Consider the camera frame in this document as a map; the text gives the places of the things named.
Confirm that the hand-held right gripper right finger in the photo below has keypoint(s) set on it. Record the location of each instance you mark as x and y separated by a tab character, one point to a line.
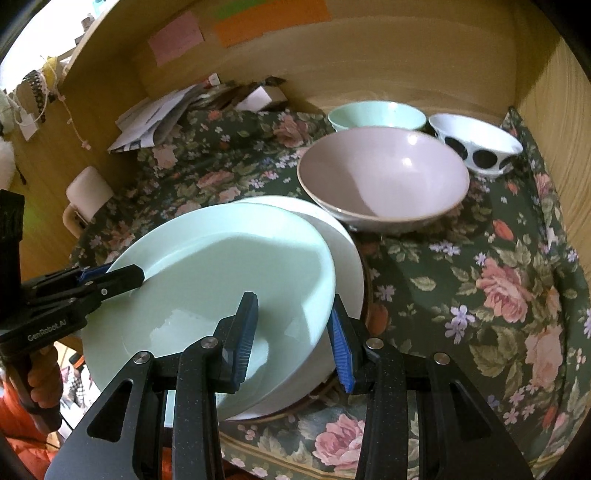
340	355

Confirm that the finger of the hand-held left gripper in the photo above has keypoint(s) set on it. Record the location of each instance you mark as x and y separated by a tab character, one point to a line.
120	280
90	273

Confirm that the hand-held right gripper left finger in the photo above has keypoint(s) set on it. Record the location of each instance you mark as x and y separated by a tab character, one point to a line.
242	346

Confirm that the brown plate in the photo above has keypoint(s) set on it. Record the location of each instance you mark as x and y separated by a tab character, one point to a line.
367	295

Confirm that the mint green plate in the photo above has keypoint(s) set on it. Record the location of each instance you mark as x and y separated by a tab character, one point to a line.
207	277

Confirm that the white plate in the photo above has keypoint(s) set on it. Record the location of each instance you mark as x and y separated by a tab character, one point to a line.
346	263

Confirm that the pink bowl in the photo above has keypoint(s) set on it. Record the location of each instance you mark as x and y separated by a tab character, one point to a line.
378	170

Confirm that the mint green bowl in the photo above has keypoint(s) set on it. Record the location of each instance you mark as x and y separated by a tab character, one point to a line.
374	113

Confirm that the white black-spotted bowl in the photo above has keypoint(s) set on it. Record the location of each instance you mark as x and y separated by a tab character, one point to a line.
475	136

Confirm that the person's left forearm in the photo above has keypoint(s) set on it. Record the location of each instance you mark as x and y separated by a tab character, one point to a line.
23	452

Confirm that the person's left hand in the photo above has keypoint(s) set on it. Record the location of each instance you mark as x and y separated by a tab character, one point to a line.
46	383

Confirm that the checked cloth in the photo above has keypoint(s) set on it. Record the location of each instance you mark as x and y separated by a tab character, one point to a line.
76	383

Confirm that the pink mug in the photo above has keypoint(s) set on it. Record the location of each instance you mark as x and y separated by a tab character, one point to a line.
87	189

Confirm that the floral tablecloth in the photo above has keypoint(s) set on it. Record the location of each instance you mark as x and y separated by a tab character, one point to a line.
438	277

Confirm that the white fluffy pompom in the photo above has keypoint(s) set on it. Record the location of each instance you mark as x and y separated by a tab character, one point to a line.
4	161

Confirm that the white charger plug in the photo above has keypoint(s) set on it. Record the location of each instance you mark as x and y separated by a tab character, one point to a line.
28	127

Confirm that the pile of white papers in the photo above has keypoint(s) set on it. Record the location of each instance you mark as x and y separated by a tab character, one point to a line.
152	120

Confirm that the yellow hair accessory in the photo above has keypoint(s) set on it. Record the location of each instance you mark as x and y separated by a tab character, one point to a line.
51	64

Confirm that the small white box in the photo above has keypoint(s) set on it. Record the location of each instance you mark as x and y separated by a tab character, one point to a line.
263	99

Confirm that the pink sticky note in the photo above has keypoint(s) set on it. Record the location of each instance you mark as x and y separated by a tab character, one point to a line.
175	39

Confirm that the green sticky note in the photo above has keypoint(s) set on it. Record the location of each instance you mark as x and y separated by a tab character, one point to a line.
235	9

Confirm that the orange sticky note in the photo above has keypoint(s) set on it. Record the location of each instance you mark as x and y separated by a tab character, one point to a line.
272	23

